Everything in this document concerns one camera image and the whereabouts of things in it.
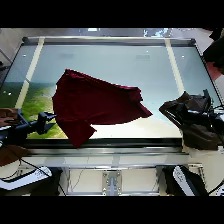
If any silver frame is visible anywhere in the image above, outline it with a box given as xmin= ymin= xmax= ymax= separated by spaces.
xmin=21 ymin=35 xmax=205 ymax=197

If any dark red T-shirt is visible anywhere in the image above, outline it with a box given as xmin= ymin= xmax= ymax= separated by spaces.
xmin=51 ymin=68 xmax=154 ymax=149

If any black cable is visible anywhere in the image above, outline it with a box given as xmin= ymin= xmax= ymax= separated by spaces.
xmin=18 ymin=158 xmax=52 ymax=178

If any black garment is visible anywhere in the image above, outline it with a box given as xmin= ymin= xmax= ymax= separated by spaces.
xmin=202 ymin=27 xmax=224 ymax=75

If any red garment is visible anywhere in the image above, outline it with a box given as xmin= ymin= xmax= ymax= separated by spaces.
xmin=205 ymin=61 xmax=224 ymax=81

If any brown garment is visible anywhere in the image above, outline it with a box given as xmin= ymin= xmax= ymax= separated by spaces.
xmin=158 ymin=91 xmax=222 ymax=151
xmin=0 ymin=144 xmax=30 ymax=168
xmin=0 ymin=107 xmax=20 ymax=127

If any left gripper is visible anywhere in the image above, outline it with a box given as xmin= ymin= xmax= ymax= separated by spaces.
xmin=35 ymin=111 xmax=57 ymax=136

